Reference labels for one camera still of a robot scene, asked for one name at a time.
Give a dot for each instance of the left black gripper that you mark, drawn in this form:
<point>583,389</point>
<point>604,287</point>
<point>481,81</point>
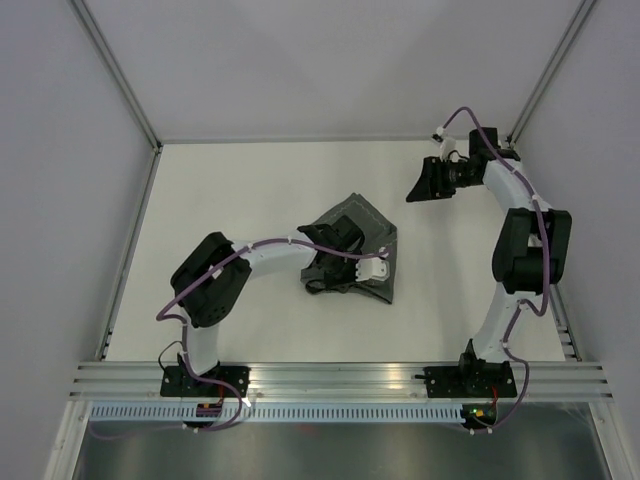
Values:
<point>344,285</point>

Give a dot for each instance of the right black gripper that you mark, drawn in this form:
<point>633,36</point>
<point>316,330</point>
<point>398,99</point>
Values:
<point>430,184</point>

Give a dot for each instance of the grey cloth napkin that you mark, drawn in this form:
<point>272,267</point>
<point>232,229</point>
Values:
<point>375,235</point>

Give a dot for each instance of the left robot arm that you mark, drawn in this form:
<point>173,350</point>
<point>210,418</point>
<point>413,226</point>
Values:
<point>209,282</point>

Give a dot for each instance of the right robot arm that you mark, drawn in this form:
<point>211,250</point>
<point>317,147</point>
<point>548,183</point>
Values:
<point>529,256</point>

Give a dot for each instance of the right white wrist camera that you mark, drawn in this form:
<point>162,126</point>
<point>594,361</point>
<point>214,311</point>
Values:
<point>446,143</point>

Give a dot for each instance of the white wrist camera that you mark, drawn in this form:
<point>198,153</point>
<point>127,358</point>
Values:
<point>372,270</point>
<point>446,143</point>

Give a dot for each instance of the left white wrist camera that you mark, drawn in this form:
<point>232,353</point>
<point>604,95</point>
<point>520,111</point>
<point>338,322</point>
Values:
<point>372,270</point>

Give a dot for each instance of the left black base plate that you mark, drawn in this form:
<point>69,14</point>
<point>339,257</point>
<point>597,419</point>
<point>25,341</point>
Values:
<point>177,382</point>

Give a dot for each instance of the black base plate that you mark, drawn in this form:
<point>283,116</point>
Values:
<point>177,382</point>
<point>453,382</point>

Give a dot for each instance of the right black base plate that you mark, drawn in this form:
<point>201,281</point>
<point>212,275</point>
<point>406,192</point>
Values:
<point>453,382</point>

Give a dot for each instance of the right aluminium frame post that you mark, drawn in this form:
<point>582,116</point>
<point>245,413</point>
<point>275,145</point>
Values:
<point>561,51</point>

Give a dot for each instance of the aluminium frame post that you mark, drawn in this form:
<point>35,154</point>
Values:
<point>94,33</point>
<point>561,51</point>

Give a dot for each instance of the aluminium front rail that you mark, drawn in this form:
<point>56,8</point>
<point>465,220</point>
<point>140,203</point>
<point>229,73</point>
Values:
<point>345,382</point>

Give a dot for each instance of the white slotted cable duct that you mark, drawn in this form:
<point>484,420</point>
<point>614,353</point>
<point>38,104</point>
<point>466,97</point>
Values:
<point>165,411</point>

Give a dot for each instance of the left aluminium frame post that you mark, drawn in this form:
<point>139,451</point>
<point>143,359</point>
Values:
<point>94,33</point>

